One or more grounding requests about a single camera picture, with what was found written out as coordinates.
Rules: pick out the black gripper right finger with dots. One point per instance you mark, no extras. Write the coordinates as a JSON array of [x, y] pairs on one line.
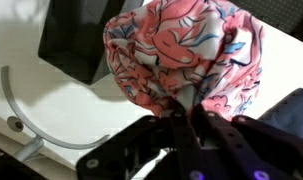
[[237, 146]]

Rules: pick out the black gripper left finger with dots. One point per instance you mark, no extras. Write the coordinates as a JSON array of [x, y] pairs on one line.
[[184, 140]]

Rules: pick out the pink floral cloth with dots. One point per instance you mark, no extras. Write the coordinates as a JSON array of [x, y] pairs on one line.
[[177, 50]]

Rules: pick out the dark grey fabric box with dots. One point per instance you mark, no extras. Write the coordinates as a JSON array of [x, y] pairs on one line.
[[74, 40]]

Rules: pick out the silver curved monitor stand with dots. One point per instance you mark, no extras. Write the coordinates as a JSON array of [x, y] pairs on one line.
[[31, 146]]

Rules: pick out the small white round fitting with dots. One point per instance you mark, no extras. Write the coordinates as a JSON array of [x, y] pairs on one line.
[[11, 120]]

